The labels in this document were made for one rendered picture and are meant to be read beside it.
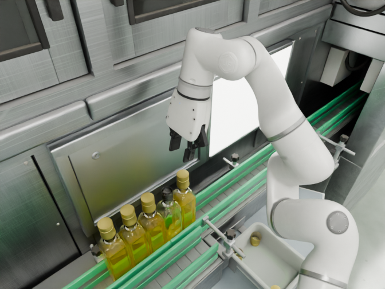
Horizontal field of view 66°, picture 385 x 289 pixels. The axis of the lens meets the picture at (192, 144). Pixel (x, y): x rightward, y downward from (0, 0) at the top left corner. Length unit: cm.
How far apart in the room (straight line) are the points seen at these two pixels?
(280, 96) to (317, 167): 16
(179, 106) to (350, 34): 89
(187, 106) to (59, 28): 29
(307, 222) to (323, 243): 4
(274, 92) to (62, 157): 48
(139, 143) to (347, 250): 54
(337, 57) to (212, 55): 105
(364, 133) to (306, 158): 91
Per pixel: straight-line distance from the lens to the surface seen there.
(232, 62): 56
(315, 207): 60
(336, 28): 141
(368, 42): 137
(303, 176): 63
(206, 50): 59
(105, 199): 88
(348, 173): 165
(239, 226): 119
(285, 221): 64
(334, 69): 159
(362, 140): 152
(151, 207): 77
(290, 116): 59
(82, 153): 75
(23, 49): 64
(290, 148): 60
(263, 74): 67
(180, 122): 68
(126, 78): 74
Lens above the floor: 175
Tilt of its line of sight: 42 degrees down
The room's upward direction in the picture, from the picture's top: straight up
